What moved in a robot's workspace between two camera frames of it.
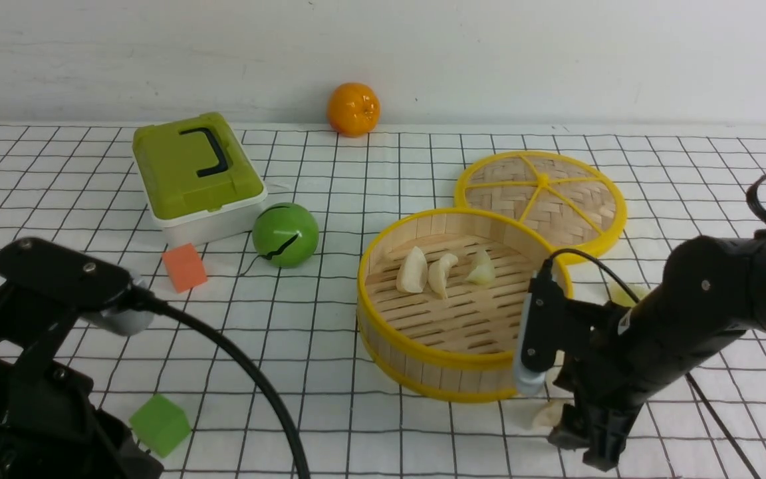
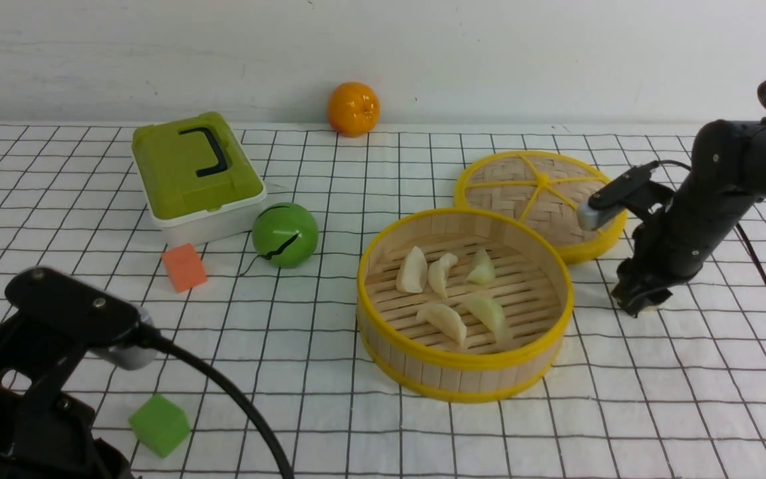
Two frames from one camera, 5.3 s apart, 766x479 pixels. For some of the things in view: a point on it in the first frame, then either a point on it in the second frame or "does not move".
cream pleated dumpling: x=412 y=274 does not move
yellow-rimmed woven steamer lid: x=568 y=202 does not move
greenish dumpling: x=483 y=273 does not move
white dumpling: x=438 y=272 does not move
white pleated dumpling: x=549 y=414 -> x=446 y=319
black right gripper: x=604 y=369 -> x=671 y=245
